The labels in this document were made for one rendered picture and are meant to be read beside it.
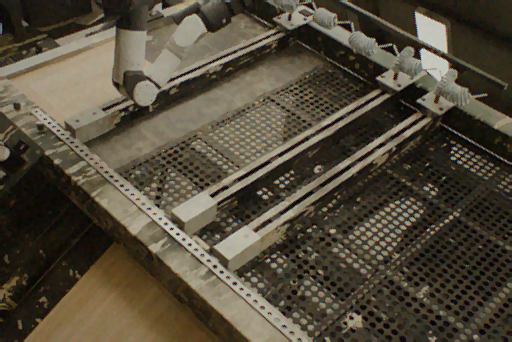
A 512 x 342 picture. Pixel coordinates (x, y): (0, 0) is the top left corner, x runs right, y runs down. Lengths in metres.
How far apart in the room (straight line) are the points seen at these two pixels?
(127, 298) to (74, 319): 0.18
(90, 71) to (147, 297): 0.92
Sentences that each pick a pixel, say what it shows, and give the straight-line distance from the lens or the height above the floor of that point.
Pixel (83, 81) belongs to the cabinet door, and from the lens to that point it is 2.50.
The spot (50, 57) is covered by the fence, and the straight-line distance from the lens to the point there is 2.60.
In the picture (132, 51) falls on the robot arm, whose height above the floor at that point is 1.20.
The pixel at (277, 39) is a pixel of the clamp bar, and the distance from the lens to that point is 2.71.
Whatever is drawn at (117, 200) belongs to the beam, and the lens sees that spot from 1.97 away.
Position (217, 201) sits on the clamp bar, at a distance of 1.93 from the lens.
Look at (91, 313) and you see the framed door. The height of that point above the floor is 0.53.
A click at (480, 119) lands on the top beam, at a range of 2.46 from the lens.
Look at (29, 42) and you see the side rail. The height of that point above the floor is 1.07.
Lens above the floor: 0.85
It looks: 9 degrees up
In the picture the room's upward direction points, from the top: 42 degrees clockwise
